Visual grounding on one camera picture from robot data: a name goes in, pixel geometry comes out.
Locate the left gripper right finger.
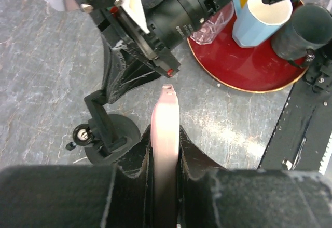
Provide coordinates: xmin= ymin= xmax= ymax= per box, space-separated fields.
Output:
xmin=178 ymin=129 xmax=331 ymax=227

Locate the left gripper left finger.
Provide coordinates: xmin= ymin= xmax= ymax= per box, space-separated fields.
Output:
xmin=1 ymin=128 xmax=151 ymax=227

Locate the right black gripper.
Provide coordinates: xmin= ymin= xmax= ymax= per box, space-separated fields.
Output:
xmin=90 ymin=7 xmax=181 ymax=104

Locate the black round base phone holder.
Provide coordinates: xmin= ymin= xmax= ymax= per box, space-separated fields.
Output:
xmin=65 ymin=90 xmax=141 ymax=165

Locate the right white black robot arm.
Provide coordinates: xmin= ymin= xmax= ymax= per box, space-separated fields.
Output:
xmin=91 ymin=0 xmax=232 ymax=104

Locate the clear glass cup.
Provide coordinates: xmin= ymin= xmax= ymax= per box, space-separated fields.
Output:
xmin=190 ymin=2 xmax=234 ymax=45

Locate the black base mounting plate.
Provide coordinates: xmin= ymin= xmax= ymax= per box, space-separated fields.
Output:
xmin=258 ymin=46 xmax=331 ymax=171

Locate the red round tray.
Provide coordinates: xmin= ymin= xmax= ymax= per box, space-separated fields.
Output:
xmin=187 ymin=16 xmax=307 ymax=93

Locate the light blue white mug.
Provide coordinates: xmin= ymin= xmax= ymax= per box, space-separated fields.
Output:
xmin=232 ymin=0 xmax=293 ymax=48

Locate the slotted cable duct rail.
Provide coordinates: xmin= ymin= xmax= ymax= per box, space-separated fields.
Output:
xmin=319 ymin=135 xmax=331 ymax=175

